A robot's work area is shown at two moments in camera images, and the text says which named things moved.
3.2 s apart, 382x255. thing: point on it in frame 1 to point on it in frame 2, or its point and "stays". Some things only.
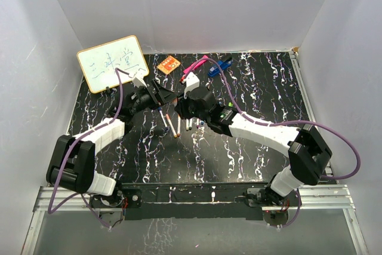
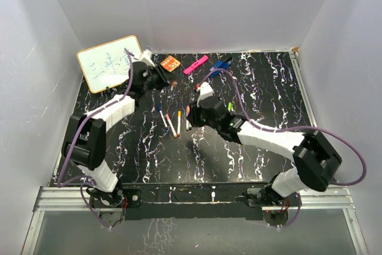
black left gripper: x=163 y=95 to x=164 y=79
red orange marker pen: x=171 y=125 stays
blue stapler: x=215 y=69 stays
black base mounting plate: x=194 y=200 stays
